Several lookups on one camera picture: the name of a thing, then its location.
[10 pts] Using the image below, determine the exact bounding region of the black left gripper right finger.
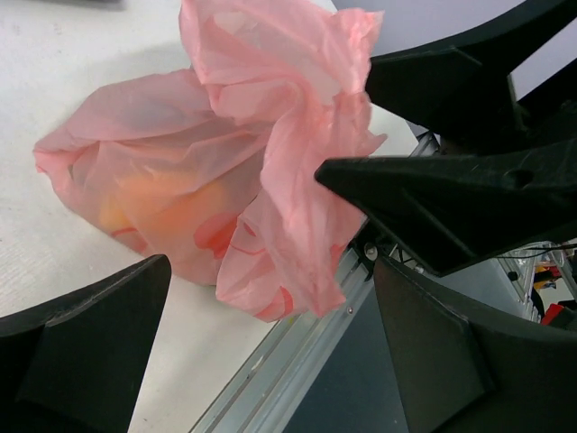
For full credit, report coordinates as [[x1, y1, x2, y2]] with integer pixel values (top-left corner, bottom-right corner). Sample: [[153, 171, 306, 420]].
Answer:
[[373, 258, 576, 432]]

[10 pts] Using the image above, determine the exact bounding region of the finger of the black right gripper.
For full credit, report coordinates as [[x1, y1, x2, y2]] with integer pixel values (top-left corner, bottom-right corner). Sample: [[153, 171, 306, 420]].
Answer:
[[315, 140, 576, 276], [367, 0, 576, 153]]

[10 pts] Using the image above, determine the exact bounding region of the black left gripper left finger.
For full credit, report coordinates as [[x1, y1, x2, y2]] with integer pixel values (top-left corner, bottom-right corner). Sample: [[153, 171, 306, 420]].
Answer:
[[1, 254, 171, 432]]

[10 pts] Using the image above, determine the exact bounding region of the pink plastic bag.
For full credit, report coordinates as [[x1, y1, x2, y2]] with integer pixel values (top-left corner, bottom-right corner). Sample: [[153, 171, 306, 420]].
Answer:
[[33, 1, 384, 322]]

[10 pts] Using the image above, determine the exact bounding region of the yellow fake mango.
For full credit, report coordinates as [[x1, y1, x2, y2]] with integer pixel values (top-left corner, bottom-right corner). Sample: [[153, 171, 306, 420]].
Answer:
[[97, 172, 230, 253]]

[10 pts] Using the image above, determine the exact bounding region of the aluminium table edge rail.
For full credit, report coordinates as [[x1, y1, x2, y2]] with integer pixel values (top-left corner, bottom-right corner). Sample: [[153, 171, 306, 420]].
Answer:
[[191, 133, 441, 433]]

